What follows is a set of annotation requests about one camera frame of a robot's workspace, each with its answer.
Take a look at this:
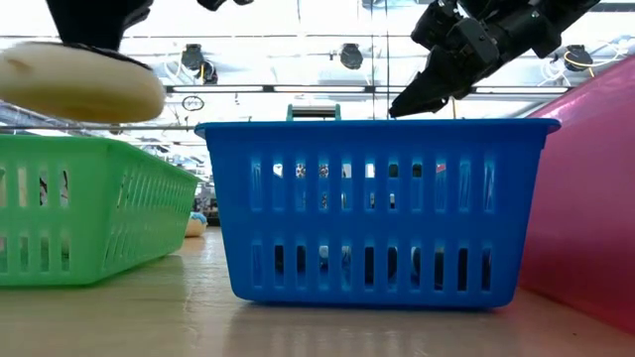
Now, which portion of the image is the ceiling light strip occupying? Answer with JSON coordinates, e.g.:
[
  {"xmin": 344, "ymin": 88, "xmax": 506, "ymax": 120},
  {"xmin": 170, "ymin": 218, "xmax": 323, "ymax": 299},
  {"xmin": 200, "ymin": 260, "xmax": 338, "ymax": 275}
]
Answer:
[{"xmin": 166, "ymin": 84, "xmax": 572, "ymax": 95}]

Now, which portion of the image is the green plastic basket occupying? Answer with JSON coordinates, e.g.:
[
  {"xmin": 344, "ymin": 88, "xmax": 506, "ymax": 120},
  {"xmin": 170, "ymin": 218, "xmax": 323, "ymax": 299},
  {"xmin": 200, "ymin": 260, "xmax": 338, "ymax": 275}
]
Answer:
[{"xmin": 0, "ymin": 134, "xmax": 200, "ymax": 288}]

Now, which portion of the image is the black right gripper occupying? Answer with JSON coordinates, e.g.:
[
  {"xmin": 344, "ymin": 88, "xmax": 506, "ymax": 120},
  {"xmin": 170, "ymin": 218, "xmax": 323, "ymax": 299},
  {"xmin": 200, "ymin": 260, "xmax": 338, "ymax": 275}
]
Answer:
[{"xmin": 389, "ymin": 0, "xmax": 535, "ymax": 119}]

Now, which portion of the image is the pink translucent bin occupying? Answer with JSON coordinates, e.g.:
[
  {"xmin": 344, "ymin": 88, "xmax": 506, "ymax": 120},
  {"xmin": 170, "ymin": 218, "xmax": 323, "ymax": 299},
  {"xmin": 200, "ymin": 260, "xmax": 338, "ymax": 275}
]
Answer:
[{"xmin": 518, "ymin": 54, "xmax": 635, "ymax": 334}]

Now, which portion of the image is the blue plastic basket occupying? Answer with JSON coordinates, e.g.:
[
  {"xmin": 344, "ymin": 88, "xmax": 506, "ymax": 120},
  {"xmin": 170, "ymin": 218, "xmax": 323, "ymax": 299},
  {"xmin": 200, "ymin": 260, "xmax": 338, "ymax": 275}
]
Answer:
[{"xmin": 193, "ymin": 117, "xmax": 562, "ymax": 309}]

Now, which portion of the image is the beige round disc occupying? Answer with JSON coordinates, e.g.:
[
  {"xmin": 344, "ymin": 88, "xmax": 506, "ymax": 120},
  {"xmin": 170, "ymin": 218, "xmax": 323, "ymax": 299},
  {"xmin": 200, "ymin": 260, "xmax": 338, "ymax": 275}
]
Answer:
[{"xmin": 0, "ymin": 41, "xmax": 167, "ymax": 124}]

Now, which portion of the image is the small blue and beige object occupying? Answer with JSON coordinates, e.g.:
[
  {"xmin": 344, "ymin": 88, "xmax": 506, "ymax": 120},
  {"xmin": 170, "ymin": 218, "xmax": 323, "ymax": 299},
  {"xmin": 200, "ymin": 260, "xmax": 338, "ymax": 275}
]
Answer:
[{"xmin": 185, "ymin": 211, "xmax": 208, "ymax": 238}]

